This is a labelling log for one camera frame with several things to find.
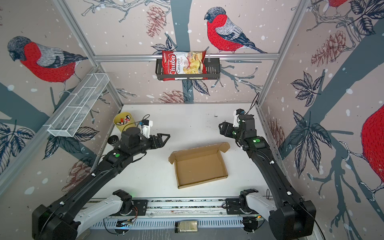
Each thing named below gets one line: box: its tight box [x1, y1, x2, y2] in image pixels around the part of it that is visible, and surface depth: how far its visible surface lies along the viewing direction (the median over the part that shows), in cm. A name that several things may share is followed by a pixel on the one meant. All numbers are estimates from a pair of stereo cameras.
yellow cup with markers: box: [113, 112, 137, 133], surface depth 97 cm
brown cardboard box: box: [168, 142, 231, 189], surface depth 88 cm
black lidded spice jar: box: [107, 135, 120, 149], surface depth 89 cm
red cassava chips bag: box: [162, 50, 208, 81], surface depth 90 cm
